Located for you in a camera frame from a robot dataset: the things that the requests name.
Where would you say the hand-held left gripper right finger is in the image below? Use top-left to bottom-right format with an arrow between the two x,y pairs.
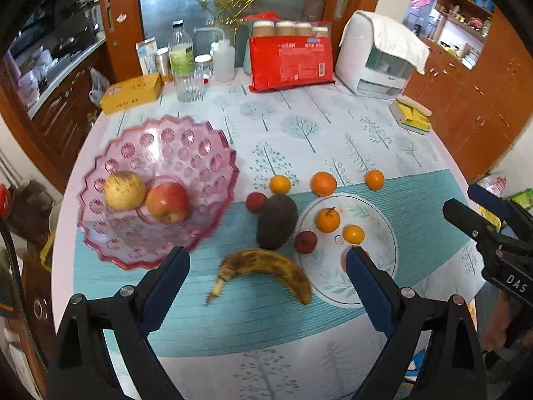
345,246 -> 488,400

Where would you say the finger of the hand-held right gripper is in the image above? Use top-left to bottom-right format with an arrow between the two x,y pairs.
442,199 -> 533,259
467,183 -> 514,231

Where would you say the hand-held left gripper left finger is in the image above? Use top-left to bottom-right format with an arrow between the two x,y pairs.
47,245 -> 191,400

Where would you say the yellowish small orange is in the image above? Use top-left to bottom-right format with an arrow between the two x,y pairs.
342,224 -> 366,245

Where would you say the white leaf print plate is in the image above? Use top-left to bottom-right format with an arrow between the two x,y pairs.
298,194 -> 399,309

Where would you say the small red hawthorn fruit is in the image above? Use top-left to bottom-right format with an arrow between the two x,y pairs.
246,192 -> 267,213
294,230 -> 318,254

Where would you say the small orange with stem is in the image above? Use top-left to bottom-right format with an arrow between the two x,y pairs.
315,207 -> 341,233

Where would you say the spotted yellow banana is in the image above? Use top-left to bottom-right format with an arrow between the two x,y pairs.
205,248 -> 313,307

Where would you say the dark avocado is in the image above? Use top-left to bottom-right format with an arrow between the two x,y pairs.
256,194 -> 299,251

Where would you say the pink glass fruit bowl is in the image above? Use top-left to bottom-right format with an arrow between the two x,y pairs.
76,115 -> 241,271

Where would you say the person's right hand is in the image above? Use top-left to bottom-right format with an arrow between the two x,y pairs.
485,289 -> 516,353

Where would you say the printed plastic bag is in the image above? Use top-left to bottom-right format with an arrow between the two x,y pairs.
477,173 -> 533,211

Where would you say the red apple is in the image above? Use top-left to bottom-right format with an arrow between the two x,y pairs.
146,181 -> 191,223

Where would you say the yellow pear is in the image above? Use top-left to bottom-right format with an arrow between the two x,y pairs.
103,171 -> 147,211

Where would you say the yellow sponge pack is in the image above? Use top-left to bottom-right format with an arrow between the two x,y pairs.
390,96 -> 433,136

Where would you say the teal tree print tablecloth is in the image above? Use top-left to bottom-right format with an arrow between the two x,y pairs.
51,78 -> 486,400

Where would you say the white countertop appliance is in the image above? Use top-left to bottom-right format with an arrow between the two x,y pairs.
335,10 -> 413,101

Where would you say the white towel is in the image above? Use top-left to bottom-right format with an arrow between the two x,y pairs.
365,11 -> 431,76

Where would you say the wooden shelf unit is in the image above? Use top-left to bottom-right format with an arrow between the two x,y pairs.
431,0 -> 498,71

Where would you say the yellow cardboard box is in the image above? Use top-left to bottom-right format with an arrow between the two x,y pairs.
100,72 -> 163,116

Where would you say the clear ribbed glass tumbler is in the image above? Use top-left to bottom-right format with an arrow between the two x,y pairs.
172,70 -> 207,103

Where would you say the white plastic bag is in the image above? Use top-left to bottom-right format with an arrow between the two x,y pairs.
88,67 -> 111,111

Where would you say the wooden counter cabinet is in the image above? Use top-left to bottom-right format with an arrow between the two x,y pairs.
0,29 -> 110,184

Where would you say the metal can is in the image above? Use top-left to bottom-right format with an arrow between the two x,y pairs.
155,47 -> 172,85

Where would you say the small white lid jar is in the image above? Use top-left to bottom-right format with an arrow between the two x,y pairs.
194,54 -> 214,81

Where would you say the white squeeze bottle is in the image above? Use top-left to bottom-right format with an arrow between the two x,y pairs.
195,26 -> 236,83

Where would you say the white blue carton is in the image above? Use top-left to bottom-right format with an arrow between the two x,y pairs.
136,37 -> 159,76

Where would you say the green label plastic bottle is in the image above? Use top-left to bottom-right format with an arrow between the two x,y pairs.
168,20 -> 195,88

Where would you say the red snack package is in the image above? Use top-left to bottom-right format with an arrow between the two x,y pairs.
248,20 -> 336,93

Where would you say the light teal jug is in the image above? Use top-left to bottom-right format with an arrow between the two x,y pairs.
237,16 -> 256,75

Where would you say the black cable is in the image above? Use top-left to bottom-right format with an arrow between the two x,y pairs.
0,212 -> 50,373

